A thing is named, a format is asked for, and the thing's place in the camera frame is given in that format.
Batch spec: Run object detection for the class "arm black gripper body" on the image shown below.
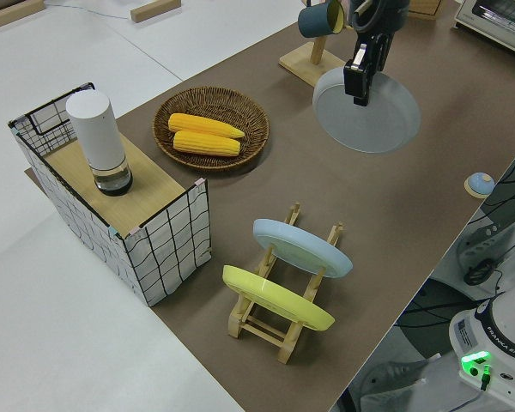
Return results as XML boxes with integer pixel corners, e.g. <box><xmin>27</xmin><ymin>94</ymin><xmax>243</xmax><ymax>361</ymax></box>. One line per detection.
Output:
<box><xmin>348</xmin><ymin>0</ymin><xmax>409</xmax><ymax>43</ymax></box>

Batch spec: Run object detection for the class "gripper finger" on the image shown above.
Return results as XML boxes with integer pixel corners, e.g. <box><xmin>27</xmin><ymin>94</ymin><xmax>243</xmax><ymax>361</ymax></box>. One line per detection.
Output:
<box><xmin>371</xmin><ymin>33</ymin><xmax>392</xmax><ymax>75</ymax></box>
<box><xmin>342</xmin><ymin>37</ymin><xmax>374</xmax><ymax>107</ymax></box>

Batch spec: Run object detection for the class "gray plate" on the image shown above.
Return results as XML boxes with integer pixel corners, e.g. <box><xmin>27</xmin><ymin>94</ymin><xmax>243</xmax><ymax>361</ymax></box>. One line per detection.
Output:
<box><xmin>312</xmin><ymin>67</ymin><xmax>422</xmax><ymax>155</ymax></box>

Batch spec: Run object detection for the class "light blue plate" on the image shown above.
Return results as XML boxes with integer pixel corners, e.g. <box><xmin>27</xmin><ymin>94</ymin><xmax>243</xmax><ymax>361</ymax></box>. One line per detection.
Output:
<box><xmin>252</xmin><ymin>218</ymin><xmax>354</xmax><ymax>281</ymax></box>

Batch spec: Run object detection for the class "yellow plate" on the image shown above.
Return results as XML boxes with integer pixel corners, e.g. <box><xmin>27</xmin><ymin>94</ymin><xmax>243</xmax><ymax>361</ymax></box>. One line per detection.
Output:
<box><xmin>221</xmin><ymin>264</ymin><xmax>337</xmax><ymax>333</ymax></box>

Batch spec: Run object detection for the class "low wooden plate rack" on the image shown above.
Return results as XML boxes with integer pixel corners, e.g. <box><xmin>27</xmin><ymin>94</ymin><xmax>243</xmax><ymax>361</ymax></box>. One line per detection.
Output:
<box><xmin>227</xmin><ymin>203</ymin><xmax>345</xmax><ymax>366</ymax></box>

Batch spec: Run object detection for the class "wooden mug holder stand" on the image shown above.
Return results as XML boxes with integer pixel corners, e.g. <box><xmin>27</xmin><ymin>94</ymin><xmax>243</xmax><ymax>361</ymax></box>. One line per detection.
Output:
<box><xmin>278</xmin><ymin>32</ymin><xmax>348</xmax><ymax>88</ymax></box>

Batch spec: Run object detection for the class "dark blue mug yellow inside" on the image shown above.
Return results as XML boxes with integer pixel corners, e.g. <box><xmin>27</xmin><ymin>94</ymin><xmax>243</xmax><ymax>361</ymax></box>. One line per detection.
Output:
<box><xmin>297</xmin><ymin>0</ymin><xmax>345</xmax><ymax>39</ymax></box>

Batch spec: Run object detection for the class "brown table mat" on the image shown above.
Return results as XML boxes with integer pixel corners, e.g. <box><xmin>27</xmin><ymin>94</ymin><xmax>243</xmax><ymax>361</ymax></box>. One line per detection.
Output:
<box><xmin>24</xmin><ymin>0</ymin><xmax>515</xmax><ymax>412</ymax></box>

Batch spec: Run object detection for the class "white toaster oven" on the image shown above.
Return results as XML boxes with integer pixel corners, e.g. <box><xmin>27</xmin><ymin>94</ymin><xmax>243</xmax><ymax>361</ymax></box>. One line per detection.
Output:
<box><xmin>451</xmin><ymin>0</ymin><xmax>515</xmax><ymax>62</ymax></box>

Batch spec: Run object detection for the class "blue call bell wooden base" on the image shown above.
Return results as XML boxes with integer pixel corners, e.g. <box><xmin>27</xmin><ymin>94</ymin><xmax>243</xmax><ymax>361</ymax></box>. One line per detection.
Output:
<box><xmin>463</xmin><ymin>171</ymin><xmax>495</xmax><ymax>199</ymax></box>

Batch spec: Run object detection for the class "yellow corn cob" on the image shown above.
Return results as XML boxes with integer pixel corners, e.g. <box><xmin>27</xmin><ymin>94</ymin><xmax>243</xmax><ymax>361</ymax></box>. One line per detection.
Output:
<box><xmin>167</xmin><ymin>112</ymin><xmax>246</xmax><ymax>140</ymax></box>
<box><xmin>172</xmin><ymin>130</ymin><xmax>242</xmax><ymax>157</ymax></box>

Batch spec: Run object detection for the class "round wicker basket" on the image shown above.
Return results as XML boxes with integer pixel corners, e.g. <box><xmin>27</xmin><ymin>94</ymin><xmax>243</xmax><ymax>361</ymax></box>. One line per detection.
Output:
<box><xmin>153</xmin><ymin>86</ymin><xmax>271</xmax><ymax>174</ymax></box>

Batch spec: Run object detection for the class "short wooden block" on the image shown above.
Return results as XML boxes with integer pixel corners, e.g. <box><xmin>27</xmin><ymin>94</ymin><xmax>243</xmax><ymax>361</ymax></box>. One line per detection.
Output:
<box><xmin>129</xmin><ymin>0</ymin><xmax>183</xmax><ymax>24</ymax></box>

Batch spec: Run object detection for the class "wooden board shelf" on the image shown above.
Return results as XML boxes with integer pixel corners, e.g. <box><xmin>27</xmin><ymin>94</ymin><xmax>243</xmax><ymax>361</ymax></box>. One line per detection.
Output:
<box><xmin>44</xmin><ymin>134</ymin><xmax>187</xmax><ymax>238</ymax></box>

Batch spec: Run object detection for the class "white cylindrical bottle dark base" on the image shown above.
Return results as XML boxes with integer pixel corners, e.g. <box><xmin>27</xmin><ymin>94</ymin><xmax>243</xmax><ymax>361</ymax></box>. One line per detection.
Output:
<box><xmin>64</xmin><ymin>88</ymin><xmax>135</xmax><ymax>198</ymax></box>

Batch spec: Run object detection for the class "gray metal stand foot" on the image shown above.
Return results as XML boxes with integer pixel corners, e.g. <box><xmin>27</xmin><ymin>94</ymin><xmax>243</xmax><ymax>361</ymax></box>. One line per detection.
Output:
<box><xmin>354</xmin><ymin>359</ymin><xmax>433</xmax><ymax>412</ymax></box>

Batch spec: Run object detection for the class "long wooden block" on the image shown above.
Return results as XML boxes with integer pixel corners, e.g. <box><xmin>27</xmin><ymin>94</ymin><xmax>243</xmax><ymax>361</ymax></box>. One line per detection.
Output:
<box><xmin>0</xmin><ymin>0</ymin><xmax>46</xmax><ymax>31</ymax></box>

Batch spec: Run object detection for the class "black coiled cable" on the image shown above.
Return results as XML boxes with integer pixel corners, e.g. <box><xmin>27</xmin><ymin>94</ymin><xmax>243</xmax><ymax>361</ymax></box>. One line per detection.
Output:
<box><xmin>463</xmin><ymin>257</ymin><xmax>499</xmax><ymax>287</ymax></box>

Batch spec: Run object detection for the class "wire basket with grid cloth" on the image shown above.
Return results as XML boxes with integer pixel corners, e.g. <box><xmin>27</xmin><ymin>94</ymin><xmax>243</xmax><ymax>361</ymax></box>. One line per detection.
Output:
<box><xmin>7</xmin><ymin>81</ymin><xmax>212</xmax><ymax>308</ymax></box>

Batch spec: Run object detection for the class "thin blue cable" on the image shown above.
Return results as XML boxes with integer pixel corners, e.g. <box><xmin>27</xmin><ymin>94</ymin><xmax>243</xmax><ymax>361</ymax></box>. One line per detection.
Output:
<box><xmin>45</xmin><ymin>0</ymin><xmax>132</xmax><ymax>21</ymax></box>

